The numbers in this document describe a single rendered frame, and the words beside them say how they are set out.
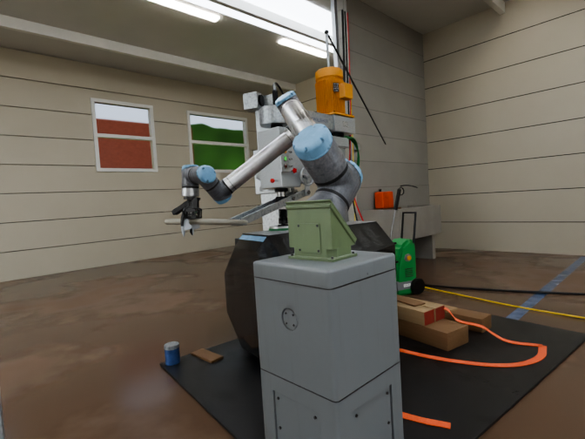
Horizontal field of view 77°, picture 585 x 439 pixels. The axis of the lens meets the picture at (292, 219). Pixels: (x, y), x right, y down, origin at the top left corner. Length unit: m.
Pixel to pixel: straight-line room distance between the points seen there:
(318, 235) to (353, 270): 0.19
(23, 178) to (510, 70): 8.40
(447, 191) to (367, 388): 6.17
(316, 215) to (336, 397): 0.61
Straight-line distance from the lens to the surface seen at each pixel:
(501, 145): 7.09
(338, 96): 3.21
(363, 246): 2.68
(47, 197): 8.09
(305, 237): 1.38
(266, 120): 2.65
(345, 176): 1.44
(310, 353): 1.32
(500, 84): 7.24
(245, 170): 1.97
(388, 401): 1.60
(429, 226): 6.06
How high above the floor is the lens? 1.08
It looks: 3 degrees down
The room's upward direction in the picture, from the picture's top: 4 degrees counter-clockwise
